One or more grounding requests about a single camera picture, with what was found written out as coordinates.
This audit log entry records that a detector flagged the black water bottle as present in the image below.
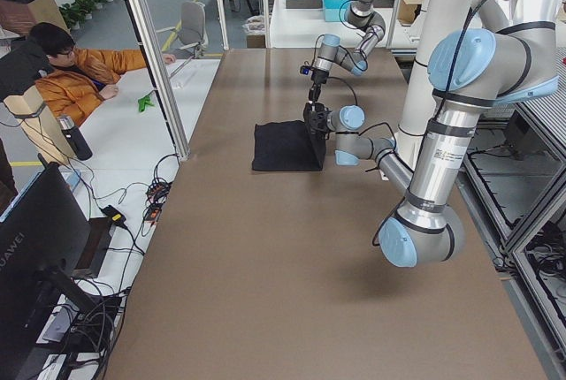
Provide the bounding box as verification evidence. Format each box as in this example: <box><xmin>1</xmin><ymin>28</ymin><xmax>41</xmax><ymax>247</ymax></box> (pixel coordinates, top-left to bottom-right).
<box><xmin>57</xmin><ymin>114</ymin><xmax>93</xmax><ymax>161</ymax></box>

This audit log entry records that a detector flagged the aluminium frame post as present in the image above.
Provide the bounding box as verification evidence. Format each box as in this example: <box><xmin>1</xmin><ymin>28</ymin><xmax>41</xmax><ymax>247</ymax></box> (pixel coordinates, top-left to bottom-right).
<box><xmin>124</xmin><ymin>0</ymin><xmax>190</xmax><ymax>161</ymax></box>

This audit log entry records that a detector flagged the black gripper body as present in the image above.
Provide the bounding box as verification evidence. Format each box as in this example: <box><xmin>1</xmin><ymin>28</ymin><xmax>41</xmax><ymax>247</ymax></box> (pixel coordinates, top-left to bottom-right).
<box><xmin>310</xmin><ymin>69</ymin><xmax>328</xmax><ymax>85</ymax></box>
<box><xmin>309</xmin><ymin>109</ymin><xmax>331</xmax><ymax>140</ymax></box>

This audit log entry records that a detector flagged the black power adapter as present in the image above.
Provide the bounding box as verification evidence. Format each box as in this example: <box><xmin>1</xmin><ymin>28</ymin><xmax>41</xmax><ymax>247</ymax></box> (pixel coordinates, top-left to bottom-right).
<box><xmin>101</xmin><ymin>205</ymin><xmax>126</xmax><ymax>228</ymax></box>

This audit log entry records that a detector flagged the black graphic t-shirt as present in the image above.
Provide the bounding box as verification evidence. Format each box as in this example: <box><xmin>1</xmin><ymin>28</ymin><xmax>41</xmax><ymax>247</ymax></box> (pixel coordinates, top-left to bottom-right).
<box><xmin>252</xmin><ymin>103</ymin><xmax>328</xmax><ymax>171</ymax></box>

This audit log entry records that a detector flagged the grey office chair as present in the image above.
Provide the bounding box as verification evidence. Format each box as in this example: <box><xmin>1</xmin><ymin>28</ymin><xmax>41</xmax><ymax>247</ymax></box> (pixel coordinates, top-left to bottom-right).
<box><xmin>177</xmin><ymin>1</ymin><xmax>208</xmax><ymax>58</ymax></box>

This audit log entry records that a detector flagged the person in orange jacket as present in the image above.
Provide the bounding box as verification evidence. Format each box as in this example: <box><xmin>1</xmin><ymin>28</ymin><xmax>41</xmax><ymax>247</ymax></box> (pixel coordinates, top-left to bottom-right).
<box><xmin>27</xmin><ymin>21</ymin><xmax>177</xmax><ymax>127</ymax></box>

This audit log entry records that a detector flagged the black computer monitor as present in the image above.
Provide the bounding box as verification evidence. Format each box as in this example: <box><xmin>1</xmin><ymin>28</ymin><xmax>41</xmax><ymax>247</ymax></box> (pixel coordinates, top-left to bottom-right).
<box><xmin>1</xmin><ymin>163</ymin><xmax>90</xmax><ymax>379</ymax></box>

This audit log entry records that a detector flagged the green plastic clip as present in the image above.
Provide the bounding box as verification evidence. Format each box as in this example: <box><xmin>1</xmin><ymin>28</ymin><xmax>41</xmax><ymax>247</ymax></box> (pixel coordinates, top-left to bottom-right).
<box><xmin>137</xmin><ymin>93</ymin><xmax>155</xmax><ymax>113</ymax></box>

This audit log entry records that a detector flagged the orange grey usb hub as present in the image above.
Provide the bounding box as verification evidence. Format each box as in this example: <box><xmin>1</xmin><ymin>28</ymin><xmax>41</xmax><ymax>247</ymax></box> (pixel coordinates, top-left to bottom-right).
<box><xmin>146</xmin><ymin>181</ymin><xmax>172</xmax><ymax>203</ymax></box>
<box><xmin>143</xmin><ymin>205</ymin><xmax>162</xmax><ymax>225</ymax></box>

